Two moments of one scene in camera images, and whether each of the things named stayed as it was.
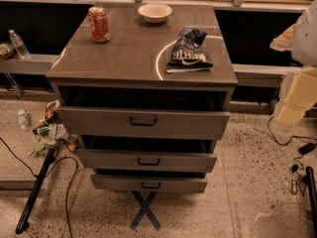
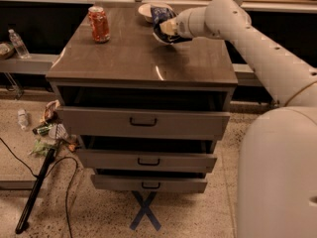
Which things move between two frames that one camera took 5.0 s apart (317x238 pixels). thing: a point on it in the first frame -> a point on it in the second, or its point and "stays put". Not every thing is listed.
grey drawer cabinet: x=139 y=127 stays put
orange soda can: x=99 y=24 stays put
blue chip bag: x=187 y=53 -> x=159 y=14
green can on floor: x=43 y=129 stays put
